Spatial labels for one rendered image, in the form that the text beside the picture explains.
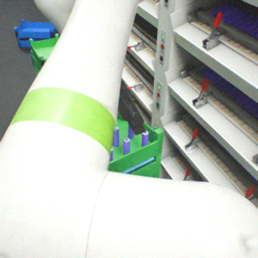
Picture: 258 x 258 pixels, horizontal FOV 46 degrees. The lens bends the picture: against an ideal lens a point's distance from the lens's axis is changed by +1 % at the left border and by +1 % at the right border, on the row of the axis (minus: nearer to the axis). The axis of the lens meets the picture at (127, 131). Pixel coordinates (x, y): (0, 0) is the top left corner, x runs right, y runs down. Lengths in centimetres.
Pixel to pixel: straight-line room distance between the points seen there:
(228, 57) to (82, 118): 57
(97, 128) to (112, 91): 6
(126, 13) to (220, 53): 43
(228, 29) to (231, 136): 28
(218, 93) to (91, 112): 68
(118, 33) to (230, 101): 57
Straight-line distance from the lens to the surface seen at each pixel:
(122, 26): 43
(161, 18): 104
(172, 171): 126
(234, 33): 86
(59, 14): 61
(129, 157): 78
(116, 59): 39
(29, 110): 32
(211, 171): 102
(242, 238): 26
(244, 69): 78
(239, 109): 90
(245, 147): 85
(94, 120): 31
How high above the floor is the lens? 108
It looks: 40 degrees down
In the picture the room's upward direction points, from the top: straight up
